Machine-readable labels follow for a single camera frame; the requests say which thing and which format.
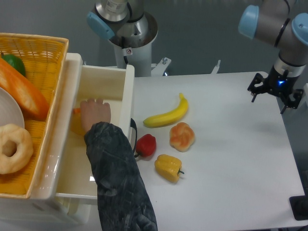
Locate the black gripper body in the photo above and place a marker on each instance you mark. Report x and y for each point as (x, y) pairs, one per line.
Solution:
(281, 81)

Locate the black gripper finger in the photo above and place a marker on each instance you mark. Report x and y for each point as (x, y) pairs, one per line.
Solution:
(291, 100)
(257, 86)

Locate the orange bread slice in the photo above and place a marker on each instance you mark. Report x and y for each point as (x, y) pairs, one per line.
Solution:
(76, 126)

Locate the white drawer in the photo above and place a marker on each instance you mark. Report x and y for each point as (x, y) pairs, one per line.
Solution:
(105, 95)

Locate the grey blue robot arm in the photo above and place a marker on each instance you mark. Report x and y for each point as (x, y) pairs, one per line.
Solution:
(268, 23)

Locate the camouflage sleeved forearm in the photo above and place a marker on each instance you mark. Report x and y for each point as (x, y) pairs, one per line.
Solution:
(123, 202)

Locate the white drawer cabinet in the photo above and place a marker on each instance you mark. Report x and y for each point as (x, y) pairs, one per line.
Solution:
(44, 205)

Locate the person's hand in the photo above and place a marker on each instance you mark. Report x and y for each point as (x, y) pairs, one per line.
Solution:
(94, 111)

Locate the yellow banana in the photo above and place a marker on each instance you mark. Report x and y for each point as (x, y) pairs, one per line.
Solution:
(170, 117)

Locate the knotted bread roll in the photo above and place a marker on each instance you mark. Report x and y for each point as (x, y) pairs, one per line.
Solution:
(181, 137)

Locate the black device at edge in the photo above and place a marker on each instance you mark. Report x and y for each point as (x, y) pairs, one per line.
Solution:
(299, 205)

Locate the yellow toy pepper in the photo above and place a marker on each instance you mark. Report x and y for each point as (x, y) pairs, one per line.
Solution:
(168, 167)

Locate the red toy pepper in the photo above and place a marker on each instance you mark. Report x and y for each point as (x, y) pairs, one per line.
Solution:
(145, 146)

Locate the yellow woven basket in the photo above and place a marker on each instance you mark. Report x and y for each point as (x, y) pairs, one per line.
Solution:
(44, 59)

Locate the orange baguette bread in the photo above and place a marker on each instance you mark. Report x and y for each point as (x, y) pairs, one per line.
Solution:
(31, 101)

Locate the green toy fruit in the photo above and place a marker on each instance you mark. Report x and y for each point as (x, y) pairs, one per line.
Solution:
(15, 62)

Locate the white plate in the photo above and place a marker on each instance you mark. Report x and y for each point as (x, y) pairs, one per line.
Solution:
(10, 112)

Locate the beige doughnut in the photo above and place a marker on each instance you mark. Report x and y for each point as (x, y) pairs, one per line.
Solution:
(16, 148)

